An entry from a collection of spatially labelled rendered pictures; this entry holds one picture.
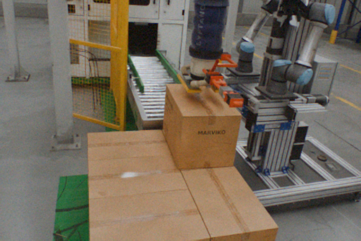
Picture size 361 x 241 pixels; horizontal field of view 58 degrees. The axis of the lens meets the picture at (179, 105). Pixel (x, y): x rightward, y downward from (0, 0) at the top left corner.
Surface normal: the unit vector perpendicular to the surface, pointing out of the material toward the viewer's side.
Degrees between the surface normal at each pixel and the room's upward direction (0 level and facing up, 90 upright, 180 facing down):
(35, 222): 0
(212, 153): 90
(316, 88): 90
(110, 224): 0
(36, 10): 90
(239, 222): 0
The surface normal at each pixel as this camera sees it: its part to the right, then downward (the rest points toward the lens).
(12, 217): 0.08, -0.92
